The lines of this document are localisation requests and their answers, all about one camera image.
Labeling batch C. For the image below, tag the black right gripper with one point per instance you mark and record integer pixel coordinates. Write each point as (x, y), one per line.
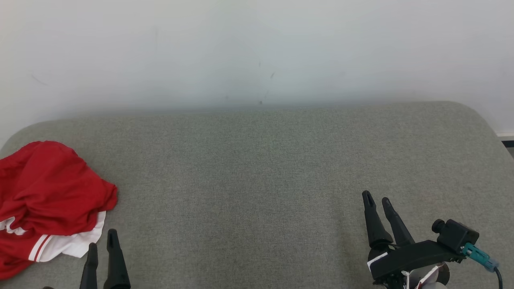
(417, 255)

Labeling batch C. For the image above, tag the teal right camera connector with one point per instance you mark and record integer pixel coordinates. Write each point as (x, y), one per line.
(480, 257)

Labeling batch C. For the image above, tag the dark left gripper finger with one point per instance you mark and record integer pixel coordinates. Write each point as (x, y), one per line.
(116, 269)
(90, 273)

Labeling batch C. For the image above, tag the red shirt with white trim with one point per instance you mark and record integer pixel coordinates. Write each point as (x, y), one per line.
(52, 188)

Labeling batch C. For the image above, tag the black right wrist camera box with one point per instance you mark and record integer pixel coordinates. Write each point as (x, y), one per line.
(455, 235)

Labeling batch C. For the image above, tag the white wall skirting board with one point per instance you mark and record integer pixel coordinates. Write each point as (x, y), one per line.
(506, 135)

